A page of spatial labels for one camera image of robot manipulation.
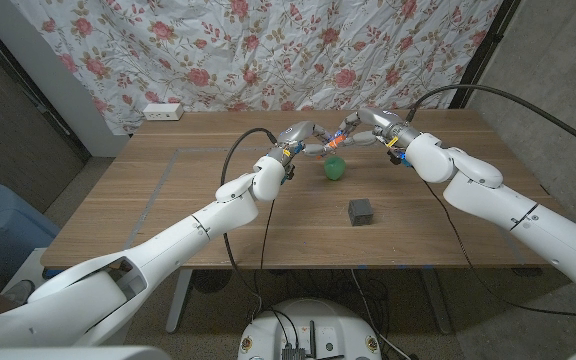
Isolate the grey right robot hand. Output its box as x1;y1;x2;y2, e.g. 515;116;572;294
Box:
338;107;422;151

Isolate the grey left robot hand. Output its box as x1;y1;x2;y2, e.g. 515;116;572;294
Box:
267;120;335;166

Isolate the green ball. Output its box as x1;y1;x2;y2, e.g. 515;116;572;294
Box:
323;155;347;182

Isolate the dark grey block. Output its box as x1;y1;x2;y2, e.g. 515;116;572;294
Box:
347;197;375;227

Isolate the floral print backdrop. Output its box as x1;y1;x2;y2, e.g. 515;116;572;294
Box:
10;0;504;136

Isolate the black backdrop pole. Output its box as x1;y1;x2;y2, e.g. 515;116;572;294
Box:
448;0;522;110

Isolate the white power strip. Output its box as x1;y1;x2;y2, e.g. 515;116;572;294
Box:
142;102;185;122

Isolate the black round stand base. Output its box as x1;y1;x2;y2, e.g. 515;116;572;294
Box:
191;269;233;295

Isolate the grey metal table leg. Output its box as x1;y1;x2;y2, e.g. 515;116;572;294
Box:
165;268;194;335
420;268;453;335

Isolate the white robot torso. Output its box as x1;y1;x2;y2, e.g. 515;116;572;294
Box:
237;298;383;360

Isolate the blue plastic bin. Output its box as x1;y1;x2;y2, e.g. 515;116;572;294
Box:
0;183;62;291

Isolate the grey sneaker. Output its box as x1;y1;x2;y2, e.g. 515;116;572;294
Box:
0;279;37;306

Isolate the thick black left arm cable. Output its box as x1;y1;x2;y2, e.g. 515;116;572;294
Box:
220;127;280;321

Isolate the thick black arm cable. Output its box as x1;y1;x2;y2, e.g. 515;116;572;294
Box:
405;83;576;159
220;127;280;321

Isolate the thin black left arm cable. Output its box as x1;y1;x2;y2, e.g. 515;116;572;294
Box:
257;198;277;311

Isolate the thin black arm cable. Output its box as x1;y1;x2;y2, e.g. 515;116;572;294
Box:
420;177;576;324
257;198;277;311

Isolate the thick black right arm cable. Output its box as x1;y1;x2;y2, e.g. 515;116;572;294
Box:
405;83;576;159

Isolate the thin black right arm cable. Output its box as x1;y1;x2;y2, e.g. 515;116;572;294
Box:
420;177;576;324

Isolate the white floor cable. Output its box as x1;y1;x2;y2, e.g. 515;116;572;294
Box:
350;269;412;360

